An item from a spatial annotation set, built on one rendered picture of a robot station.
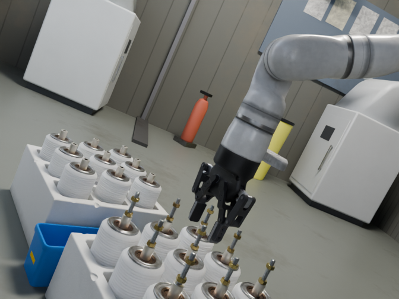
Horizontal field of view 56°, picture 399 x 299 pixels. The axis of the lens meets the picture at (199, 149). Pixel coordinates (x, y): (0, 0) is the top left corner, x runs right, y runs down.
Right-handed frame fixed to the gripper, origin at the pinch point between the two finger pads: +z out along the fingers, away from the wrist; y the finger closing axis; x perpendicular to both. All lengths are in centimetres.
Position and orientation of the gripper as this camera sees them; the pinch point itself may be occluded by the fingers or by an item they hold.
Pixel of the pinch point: (205, 224)
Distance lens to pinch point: 67.2
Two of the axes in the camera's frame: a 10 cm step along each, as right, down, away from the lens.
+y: 4.9, 3.8, -7.9
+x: 7.7, 2.5, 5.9
